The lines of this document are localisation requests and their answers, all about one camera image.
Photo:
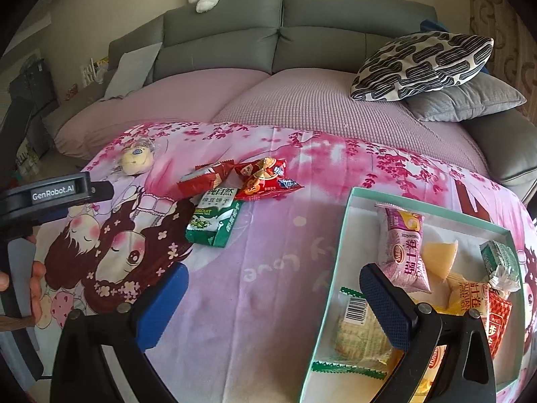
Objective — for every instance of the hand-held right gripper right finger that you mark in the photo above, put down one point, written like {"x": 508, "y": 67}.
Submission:
{"x": 386, "y": 310}

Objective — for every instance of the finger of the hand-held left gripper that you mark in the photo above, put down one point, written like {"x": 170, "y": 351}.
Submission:
{"x": 103, "y": 192}

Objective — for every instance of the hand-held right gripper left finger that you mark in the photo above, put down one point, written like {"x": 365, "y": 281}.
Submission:
{"x": 168, "y": 302}

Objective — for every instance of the beige green-edged cracker packet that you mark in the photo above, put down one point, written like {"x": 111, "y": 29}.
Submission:
{"x": 356, "y": 336}

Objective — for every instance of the pink bread packet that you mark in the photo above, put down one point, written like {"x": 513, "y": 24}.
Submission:
{"x": 402, "y": 252}

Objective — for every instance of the yellow jelly cup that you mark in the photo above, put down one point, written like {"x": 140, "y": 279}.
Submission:
{"x": 440, "y": 256}

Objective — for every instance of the yellow bread packet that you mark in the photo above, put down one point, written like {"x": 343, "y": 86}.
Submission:
{"x": 465, "y": 298}

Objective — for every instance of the teal cardboard box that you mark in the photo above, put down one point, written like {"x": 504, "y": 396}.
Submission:
{"x": 365, "y": 218}

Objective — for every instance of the dark red sausage packet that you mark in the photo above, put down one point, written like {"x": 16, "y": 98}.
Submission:
{"x": 499, "y": 319}

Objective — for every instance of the small green snack packet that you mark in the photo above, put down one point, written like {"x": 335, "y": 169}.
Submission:
{"x": 501, "y": 264}

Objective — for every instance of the person's left hand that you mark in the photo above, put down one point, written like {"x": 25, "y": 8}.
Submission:
{"x": 37, "y": 289}

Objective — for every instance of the round bun in clear wrapper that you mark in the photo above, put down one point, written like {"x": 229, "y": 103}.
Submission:
{"x": 134, "y": 159}

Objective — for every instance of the green biscuit packet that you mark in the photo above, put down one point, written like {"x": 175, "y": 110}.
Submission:
{"x": 209, "y": 222}

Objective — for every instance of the red snack packet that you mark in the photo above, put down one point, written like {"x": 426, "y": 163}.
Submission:
{"x": 201, "y": 182}

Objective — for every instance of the black cabinet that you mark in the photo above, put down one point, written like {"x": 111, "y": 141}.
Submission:
{"x": 29, "y": 92}

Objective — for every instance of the pink printed blanket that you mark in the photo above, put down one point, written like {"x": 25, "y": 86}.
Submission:
{"x": 272, "y": 260}

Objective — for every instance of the white letter decoration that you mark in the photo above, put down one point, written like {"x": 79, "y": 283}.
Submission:
{"x": 94, "y": 71}

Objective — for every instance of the light grey cushion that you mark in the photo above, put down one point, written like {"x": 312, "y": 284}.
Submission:
{"x": 134, "y": 69}

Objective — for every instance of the red peanut bag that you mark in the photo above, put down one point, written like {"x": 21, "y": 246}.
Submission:
{"x": 260, "y": 180}

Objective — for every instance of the grey sofa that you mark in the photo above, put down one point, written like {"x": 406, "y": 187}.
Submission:
{"x": 235, "y": 29}

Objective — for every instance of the pink sofa cover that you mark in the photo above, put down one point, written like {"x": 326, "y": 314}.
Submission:
{"x": 293, "y": 96}

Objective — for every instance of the grey pillow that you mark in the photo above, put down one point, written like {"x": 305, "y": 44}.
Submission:
{"x": 470, "y": 100}

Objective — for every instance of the black and white patterned pillow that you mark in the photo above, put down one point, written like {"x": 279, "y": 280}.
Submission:
{"x": 419, "y": 63}

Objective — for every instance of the beige patterned curtain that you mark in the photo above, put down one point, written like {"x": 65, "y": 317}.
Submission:
{"x": 512, "y": 50}

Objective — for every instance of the blue cloth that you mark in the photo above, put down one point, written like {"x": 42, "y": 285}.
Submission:
{"x": 432, "y": 25}

